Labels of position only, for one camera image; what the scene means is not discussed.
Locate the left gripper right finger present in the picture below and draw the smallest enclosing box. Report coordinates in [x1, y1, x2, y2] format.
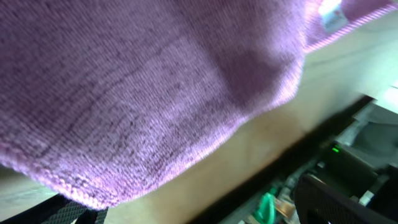
[294, 174, 397, 224]

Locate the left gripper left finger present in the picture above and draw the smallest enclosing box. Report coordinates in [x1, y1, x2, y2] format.
[1, 194, 108, 224]

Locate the purple microfiber cloth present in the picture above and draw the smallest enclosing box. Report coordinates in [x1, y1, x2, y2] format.
[1, 0, 397, 210]

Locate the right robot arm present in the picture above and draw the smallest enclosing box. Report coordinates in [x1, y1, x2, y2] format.
[312, 100, 397, 221]

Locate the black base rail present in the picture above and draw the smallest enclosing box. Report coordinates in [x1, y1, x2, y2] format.
[188, 95, 374, 224]

